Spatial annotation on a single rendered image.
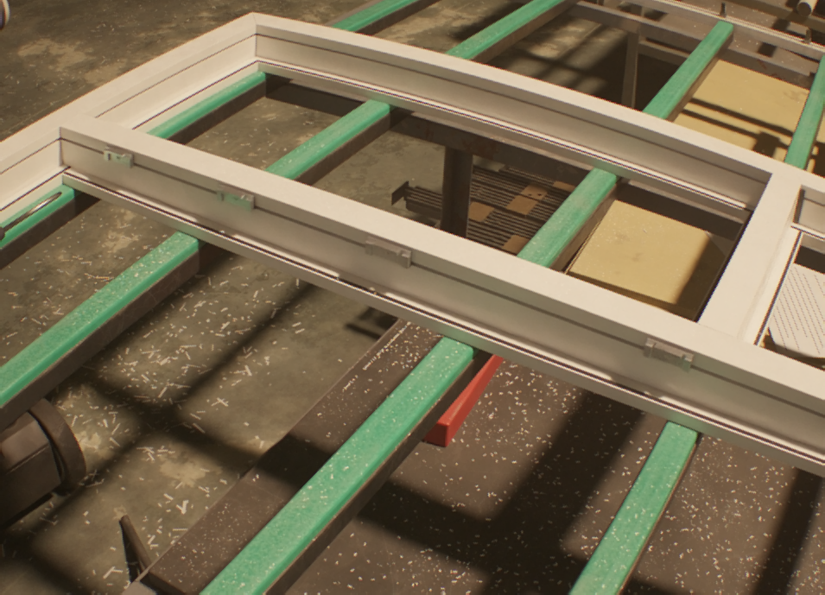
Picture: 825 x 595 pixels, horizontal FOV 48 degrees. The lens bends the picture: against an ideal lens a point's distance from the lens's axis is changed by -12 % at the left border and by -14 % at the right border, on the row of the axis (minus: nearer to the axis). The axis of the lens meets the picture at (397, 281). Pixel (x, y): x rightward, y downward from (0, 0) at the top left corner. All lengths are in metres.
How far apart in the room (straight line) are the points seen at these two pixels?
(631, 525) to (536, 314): 0.24
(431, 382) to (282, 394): 1.33
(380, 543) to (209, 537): 0.20
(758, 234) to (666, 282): 0.45
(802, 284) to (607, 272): 0.34
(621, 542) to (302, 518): 0.26
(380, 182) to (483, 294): 2.06
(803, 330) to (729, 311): 0.56
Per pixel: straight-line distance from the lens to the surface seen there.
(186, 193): 1.17
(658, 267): 1.59
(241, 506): 1.21
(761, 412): 0.94
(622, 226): 1.67
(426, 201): 2.30
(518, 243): 2.17
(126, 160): 1.21
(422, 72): 1.44
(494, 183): 2.39
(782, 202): 1.22
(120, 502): 2.05
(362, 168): 3.11
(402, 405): 0.93
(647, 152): 1.33
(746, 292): 1.02
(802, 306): 1.59
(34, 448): 1.94
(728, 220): 1.38
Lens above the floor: 1.47
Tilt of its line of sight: 34 degrees down
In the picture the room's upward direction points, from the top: 3 degrees clockwise
